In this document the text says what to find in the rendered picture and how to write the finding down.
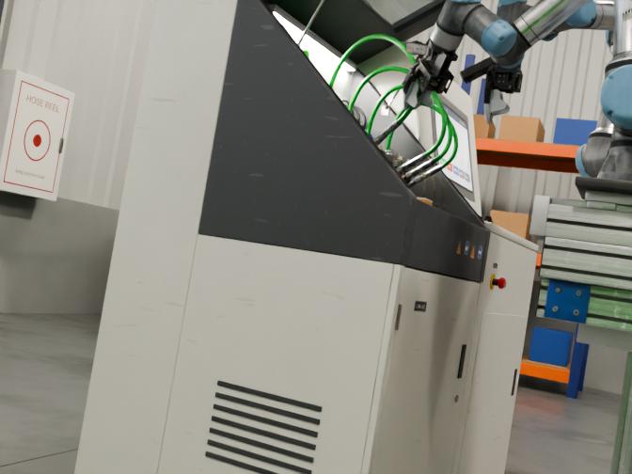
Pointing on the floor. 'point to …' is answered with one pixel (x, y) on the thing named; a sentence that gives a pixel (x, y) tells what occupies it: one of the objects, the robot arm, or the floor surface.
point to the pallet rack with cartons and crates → (511, 127)
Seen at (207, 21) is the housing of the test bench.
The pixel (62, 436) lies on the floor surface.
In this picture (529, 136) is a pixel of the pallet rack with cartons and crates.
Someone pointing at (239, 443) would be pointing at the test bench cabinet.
